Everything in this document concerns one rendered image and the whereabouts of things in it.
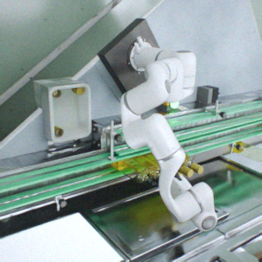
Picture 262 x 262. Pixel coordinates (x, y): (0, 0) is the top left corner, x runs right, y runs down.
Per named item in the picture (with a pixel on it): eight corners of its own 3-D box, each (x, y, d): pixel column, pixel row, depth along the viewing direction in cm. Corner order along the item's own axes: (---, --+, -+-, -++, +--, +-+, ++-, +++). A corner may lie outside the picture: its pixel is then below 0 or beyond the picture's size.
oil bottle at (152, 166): (121, 163, 149) (151, 182, 133) (121, 151, 147) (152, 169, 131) (131, 160, 152) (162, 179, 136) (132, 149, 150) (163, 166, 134)
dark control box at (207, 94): (196, 100, 184) (207, 103, 178) (197, 86, 181) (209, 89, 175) (206, 98, 188) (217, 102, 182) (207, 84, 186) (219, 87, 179)
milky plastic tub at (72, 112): (44, 137, 138) (52, 144, 131) (40, 83, 130) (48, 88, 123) (82, 130, 147) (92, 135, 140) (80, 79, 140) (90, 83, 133)
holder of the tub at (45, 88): (45, 148, 140) (52, 155, 134) (40, 83, 131) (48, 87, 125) (82, 141, 149) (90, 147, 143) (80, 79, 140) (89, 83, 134)
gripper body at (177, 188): (197, 213, 117) (182, 197, 127) (200, 187, 114) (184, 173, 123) (178, 217, 114) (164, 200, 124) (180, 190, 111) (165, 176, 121)
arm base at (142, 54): (121, 47, 140) (144, 51, 128) (142, 30, 143) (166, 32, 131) (137, 76, 149) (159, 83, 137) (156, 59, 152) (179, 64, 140)
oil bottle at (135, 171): (110, 165, 146) (140, 186, 129) (110, 154, 144) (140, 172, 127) (121, 162, 149) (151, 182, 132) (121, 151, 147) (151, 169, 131)
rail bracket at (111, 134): (100, 154, 140) (116, 165, 131) (99, 116, 134) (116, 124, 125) (106, 152, 142) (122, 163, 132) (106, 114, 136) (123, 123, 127)
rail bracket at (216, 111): (200, 111, 170) (221, 118, 160) (202, 97, 168) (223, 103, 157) (206, 110, 172) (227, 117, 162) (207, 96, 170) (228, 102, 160)
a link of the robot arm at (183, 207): (175, 143, 105) (206, 198, 108) (140, 165, 103) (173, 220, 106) (185, 146, 97) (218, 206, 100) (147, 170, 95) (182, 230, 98)
